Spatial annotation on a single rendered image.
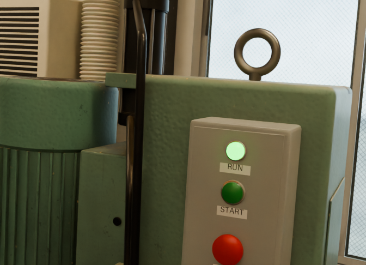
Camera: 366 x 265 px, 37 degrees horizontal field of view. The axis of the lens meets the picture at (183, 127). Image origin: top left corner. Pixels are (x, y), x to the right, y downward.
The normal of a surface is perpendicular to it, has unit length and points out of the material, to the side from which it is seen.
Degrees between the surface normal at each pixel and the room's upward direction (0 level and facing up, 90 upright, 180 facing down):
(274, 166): 90
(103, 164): 90
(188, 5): 90
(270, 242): 90
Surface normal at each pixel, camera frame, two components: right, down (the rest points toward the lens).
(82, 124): 0.57, 0.12
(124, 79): -0.36, 0.07
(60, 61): 0.87, 0.11
